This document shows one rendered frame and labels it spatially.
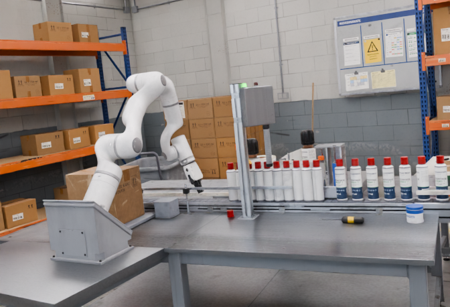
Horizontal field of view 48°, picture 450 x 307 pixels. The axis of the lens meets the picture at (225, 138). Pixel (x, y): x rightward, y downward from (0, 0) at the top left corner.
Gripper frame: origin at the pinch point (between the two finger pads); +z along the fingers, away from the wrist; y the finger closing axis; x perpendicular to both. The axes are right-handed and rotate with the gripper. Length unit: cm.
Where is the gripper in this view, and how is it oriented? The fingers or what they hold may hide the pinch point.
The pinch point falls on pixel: (199, 189)
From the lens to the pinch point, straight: 282.1
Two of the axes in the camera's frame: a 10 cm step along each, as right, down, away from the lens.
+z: 4.0, 9.1, -0.5
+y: 4.1, -1.3, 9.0
